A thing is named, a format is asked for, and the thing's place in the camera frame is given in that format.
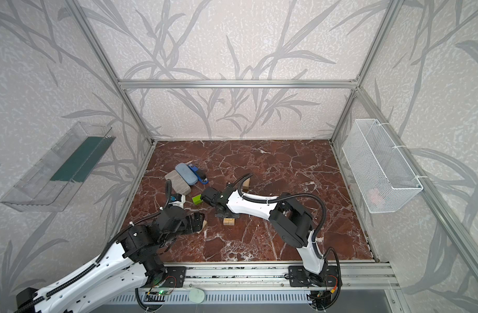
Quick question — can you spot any grey sponge block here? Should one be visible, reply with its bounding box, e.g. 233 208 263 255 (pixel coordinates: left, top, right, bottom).
165 170 191 196

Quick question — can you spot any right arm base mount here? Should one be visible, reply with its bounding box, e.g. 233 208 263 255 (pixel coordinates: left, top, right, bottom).
284 266 341 288

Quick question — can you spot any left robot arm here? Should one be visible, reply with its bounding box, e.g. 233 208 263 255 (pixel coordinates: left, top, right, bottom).
16 206 205 312

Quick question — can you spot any light blue oval case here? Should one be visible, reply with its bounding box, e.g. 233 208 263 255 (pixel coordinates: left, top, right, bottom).
175 163 198 186

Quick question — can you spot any pale green round disc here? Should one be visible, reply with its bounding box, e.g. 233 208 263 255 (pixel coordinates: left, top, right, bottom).
188 288 206 304

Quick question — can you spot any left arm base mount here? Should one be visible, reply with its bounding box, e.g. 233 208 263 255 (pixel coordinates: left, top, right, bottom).
144 266 187 288

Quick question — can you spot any blue black tool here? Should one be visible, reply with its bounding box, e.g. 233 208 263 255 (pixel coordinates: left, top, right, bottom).
188 164 209 185

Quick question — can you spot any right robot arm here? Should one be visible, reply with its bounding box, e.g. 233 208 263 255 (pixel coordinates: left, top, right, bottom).
201 186 327 275

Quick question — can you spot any white wire mesh basket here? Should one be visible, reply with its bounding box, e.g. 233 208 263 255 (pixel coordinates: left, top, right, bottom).
343 119 424 213

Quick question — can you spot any clear plastic wall tray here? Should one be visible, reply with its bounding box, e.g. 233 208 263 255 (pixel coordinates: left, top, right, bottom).
1 122 116 212

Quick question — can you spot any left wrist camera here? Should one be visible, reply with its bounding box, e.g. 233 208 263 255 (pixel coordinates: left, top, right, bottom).
169 194 186 209

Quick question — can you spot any right black cable conduit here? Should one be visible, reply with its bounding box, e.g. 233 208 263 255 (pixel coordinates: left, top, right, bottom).
228 173 343 310

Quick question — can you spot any aluminium front rail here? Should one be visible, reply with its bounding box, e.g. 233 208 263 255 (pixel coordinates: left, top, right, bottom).
78 261 400 292

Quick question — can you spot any green block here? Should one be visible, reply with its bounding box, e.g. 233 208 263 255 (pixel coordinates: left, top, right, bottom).
192 195 203 206

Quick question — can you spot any pink object in basket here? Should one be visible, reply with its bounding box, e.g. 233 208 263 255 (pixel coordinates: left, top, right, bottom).
368 189 385 206

